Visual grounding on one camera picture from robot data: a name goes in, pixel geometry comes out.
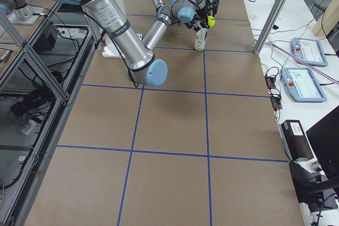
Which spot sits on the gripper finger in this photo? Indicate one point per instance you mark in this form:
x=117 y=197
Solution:
x=204 y=23
x=195 y=27

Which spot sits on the clear tennis ball can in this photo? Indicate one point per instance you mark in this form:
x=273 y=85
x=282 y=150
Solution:
x=200 y=39

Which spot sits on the yellow tennis ball Wilson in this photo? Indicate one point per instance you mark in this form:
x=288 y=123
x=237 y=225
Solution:
x=210 y=21

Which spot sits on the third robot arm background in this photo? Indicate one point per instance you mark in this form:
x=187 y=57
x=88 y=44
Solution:
x=19 y=11

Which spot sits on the small black electronics board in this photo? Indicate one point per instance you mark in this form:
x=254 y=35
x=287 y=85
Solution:
x=274 y=93

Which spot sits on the far teach pendant tablet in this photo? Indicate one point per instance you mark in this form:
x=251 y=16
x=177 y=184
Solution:
x=309 y=51

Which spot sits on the teach pendant tablet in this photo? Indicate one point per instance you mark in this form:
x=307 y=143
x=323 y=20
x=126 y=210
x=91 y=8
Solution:
x=309 y=51
x=302 y=85

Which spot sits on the near teach pendant tablet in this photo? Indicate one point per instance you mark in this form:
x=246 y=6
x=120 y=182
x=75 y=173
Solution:
x=302 y=85

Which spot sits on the black box with white label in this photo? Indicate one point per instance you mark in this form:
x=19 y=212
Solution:
x=297 y=144

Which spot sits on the black computer monitor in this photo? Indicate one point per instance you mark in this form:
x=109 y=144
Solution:
x=323 y=138

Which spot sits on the white pedestal column with base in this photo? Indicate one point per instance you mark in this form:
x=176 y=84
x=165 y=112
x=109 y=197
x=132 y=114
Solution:
x=110 y=50

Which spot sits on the aluminium frame post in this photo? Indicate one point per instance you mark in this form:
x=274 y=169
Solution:
x=272 y=17

